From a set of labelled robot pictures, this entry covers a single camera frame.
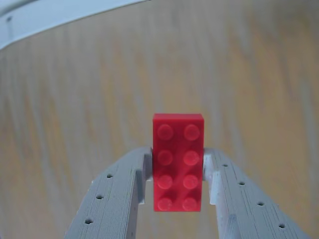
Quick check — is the white table rim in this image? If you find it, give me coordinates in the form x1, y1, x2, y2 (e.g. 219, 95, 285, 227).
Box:
0, 0, 153, 50

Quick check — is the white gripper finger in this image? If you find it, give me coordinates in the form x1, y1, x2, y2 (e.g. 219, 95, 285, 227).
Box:
64, 146, 154, 239
202, 147, 314, 239

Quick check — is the red lego block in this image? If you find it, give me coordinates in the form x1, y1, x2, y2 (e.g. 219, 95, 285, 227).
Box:
152, 113, 205, 213

